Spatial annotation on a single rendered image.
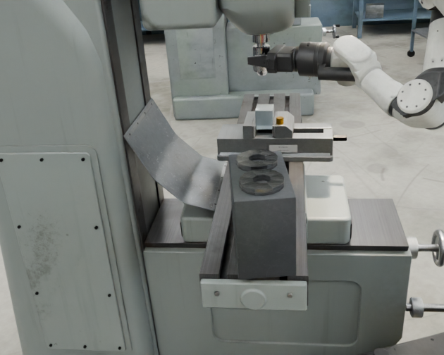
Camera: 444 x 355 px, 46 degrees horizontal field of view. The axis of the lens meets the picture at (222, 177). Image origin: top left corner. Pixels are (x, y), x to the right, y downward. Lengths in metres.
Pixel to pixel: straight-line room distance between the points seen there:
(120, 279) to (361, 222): 0.76
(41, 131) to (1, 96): 0.13
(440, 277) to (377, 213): 1.03
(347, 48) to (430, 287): 1.53
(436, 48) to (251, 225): 0.57
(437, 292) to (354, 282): 1.01
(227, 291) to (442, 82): 0.63
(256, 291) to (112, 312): 0.70
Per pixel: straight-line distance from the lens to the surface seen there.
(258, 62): 1.43
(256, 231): 1.02
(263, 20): 1.35
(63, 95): 1.40
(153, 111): 1.67
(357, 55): 1.32
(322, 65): 1.37
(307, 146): 1.56
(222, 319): 1.74
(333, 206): 1.56
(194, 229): 1.54
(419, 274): 2.69
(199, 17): 1.33
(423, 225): 3.06
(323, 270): 1.58
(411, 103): 1.19
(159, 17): 1.35
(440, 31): 1.27
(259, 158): 1.15
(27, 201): 1.57
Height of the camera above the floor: 1.60
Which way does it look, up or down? 27 degrees down
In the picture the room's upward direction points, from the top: 4 degrees counter-clockwise
